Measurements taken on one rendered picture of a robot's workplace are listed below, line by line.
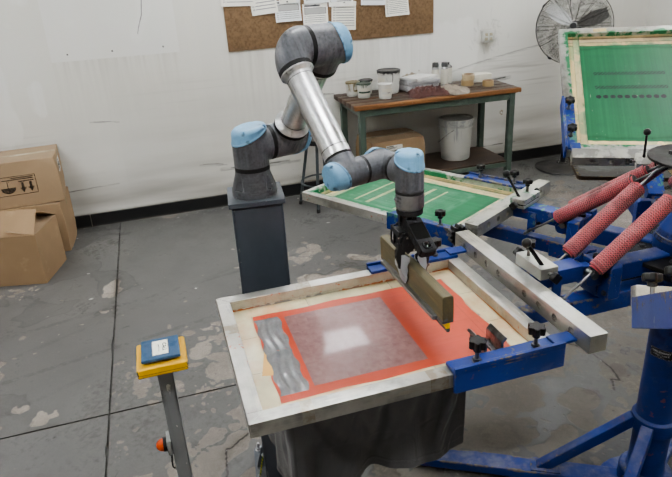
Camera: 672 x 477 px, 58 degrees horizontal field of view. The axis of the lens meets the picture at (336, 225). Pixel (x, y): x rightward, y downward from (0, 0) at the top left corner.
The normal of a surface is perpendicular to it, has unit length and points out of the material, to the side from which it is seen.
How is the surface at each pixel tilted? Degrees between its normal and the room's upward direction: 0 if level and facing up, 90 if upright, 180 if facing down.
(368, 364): 0
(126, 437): 0
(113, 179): 90
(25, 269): 90
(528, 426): 0
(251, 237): 90
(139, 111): 90
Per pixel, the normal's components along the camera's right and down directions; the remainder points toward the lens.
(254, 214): 0.18, 0.37
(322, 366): -0.05, -0.92
